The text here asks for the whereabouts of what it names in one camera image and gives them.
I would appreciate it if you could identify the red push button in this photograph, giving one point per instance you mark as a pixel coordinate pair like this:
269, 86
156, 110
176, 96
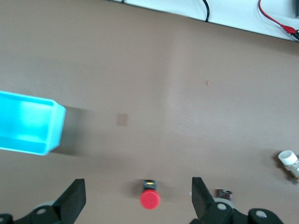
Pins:
150, 199

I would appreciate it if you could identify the metal valve white caps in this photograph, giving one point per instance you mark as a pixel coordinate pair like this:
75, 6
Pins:
288, 158

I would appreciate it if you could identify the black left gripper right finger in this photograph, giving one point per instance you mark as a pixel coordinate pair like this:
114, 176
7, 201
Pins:
205, 205

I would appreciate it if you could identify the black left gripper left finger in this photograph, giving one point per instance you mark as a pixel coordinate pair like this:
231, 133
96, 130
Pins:
67, 203

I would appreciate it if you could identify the dark brown cylindrical capacitor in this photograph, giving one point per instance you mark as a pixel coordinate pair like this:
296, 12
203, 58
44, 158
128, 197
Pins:
225, 195

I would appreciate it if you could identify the cyan plastic bin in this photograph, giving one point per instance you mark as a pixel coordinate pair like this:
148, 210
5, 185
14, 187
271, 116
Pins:
25, 123

